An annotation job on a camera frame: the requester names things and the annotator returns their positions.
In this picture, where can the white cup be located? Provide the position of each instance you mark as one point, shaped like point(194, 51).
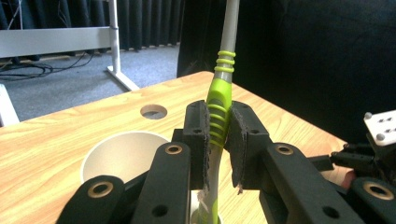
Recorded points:
point(121, 155)

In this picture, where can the black pleated curtain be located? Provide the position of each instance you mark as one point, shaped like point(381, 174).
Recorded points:
point(146, 21)

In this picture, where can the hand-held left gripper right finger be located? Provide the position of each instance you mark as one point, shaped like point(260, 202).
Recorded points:
point(249, 146)

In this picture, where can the white metal desk frame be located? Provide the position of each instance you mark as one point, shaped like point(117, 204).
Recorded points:
point(56, 40)

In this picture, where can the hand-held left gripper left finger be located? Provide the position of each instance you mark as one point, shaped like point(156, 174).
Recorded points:
point(194, 140)

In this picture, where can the plain black curtain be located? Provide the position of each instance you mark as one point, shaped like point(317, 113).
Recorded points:
point(311, 62)

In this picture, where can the green and grey toothbrush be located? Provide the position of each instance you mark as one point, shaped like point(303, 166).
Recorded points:
point(221, 90)

